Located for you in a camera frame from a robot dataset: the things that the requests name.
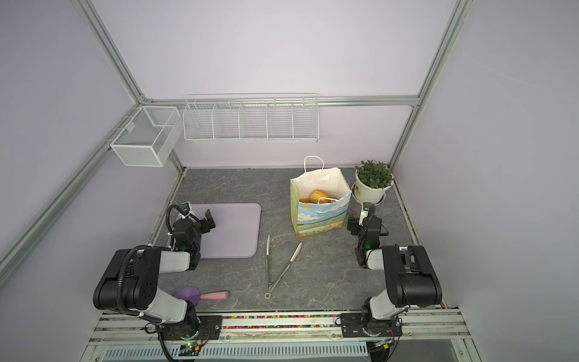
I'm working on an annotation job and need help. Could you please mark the white wire shelf basket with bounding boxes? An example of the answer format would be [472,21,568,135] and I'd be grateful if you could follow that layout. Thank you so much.
[182,93,320,142]

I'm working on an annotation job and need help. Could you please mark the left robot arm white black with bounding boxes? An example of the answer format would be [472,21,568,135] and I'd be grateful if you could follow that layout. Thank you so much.
[93,205,222,344]

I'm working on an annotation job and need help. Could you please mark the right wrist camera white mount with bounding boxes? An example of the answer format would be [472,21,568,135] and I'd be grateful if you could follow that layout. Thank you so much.
[358,202,375,226]

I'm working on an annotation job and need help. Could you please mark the round orange fake bun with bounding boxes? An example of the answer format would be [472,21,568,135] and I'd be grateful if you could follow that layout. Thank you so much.
[309,190,334,205]

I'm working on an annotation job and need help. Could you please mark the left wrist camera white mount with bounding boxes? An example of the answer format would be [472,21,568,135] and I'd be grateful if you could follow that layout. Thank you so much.
[176,202,191,217]

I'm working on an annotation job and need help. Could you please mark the potted green plant white pot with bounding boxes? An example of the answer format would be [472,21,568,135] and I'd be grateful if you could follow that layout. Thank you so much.
[353,160,394,205]

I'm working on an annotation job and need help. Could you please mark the paper bag with landscape print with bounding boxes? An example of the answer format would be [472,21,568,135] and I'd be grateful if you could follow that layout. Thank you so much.
[290,155,352,238]

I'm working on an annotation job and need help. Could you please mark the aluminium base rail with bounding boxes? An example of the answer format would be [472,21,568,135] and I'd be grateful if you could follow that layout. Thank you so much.
[85,308,473,347]

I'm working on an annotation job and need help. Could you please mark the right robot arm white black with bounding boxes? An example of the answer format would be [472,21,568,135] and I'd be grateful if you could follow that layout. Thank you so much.
[339,216,443,339]

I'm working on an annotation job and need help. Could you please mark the white mesh box basket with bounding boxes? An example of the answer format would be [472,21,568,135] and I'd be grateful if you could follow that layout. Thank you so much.
[111,106,182,167]

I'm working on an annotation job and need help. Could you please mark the purple scoop with pink handle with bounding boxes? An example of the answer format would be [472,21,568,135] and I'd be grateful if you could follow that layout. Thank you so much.
[173,287,229,306]

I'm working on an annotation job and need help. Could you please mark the metal tongs with white tips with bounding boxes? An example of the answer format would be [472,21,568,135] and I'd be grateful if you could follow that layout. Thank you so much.
[264,235,303,301]

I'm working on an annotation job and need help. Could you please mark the lavender cutting mat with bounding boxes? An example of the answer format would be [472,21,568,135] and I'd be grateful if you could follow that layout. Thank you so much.
[191,203,262,259]

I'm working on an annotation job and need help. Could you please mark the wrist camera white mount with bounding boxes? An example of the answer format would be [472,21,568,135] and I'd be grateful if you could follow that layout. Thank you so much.
[358,202,375,226]
[176,202,191,217]

